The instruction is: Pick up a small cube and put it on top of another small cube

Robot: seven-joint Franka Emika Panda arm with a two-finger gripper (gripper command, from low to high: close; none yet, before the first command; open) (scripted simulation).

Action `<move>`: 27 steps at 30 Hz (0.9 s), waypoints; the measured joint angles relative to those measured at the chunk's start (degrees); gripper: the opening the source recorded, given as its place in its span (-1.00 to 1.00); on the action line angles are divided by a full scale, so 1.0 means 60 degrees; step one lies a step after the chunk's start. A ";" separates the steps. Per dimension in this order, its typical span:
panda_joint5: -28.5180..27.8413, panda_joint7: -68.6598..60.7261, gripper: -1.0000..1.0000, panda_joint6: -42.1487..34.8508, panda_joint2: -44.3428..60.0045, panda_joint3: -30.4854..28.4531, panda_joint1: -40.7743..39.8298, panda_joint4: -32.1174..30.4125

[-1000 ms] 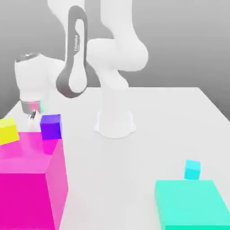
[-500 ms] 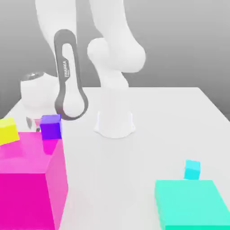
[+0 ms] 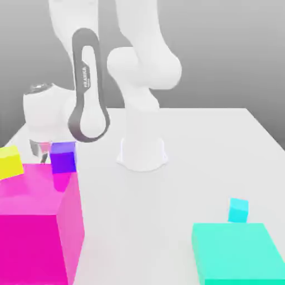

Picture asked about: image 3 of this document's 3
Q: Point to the small cyan cube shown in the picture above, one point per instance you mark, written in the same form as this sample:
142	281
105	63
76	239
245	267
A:
238	212

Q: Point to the large magenta box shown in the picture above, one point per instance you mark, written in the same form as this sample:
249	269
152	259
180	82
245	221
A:
31	240

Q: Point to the small yellow cube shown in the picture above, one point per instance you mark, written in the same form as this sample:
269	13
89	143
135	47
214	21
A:
10	163

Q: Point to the large turquoise box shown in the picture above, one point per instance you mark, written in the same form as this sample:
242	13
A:
238	251

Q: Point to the small purple cube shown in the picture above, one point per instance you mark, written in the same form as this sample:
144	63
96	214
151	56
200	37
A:
63	161

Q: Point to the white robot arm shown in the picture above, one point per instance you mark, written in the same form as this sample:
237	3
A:
142	124

